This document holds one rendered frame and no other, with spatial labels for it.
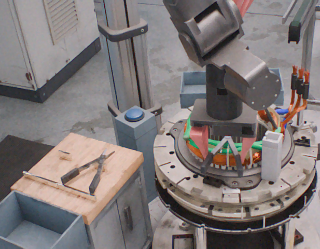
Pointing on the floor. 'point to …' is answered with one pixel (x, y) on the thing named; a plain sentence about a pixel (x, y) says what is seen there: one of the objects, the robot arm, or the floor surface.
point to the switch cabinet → (41, 45)
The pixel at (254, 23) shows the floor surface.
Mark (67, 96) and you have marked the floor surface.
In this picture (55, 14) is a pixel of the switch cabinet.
